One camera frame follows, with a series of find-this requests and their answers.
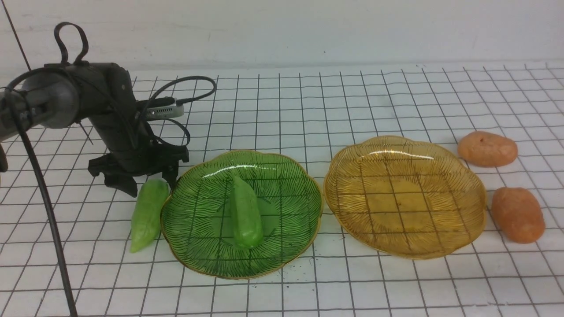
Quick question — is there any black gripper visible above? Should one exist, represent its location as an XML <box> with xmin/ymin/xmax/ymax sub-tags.
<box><xmin>87</xmin><ymin>102</ymin><xmax>189</xmax><ymax>197</ymax></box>

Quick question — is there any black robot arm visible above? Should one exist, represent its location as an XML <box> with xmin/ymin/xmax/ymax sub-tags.
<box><xmin>0</xmin><ymin>63</ymin><xmax>189</xmax><ymax>197</ymax></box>

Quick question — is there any black cable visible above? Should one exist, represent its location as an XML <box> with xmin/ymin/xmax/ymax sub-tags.
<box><xmin>0</xmin><ymin>66</ymin><xmax>79</xmax><ymax>317</ymax></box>

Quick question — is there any pointed green vegetable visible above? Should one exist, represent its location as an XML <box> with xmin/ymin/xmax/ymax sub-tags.
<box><xmin>130</xmin><ymin>179</ymin><xmax>170</xmax><ymax>253</ymax></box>

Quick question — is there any amber glass plate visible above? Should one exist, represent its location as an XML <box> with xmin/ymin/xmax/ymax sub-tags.
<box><xmin>323</xmin><ymin>135</ymin><xmax>487</xmax><ymax>260</ymax></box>

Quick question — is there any orange potato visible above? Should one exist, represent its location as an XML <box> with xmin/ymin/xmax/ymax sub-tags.
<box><xmin>491</xmin><ymin>187</ymin><xmax>545</xmax><ymax>243</ymax></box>
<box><xmin>457</xmin><ymin>131</ymin><xmax>519</xmax><ymax>168</ymax></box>

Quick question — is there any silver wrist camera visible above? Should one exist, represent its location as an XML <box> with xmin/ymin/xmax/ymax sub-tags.
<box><xmin>144</xmin><ymin>97</ymin><xmax>185</xmax><ymax>121</ymax></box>

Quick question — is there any rounded green vegetable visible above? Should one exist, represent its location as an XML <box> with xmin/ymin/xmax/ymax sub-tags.
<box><xmin>229</xmin><ymin>174</ymin><xmax>263</xmax><ymax>249</ymax></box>

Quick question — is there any green glass plate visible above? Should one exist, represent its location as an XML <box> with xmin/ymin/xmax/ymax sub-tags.
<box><xmin>160</xmin><ymin>150</ymin><xmax>324</xmax><ymax>280</ymax></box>

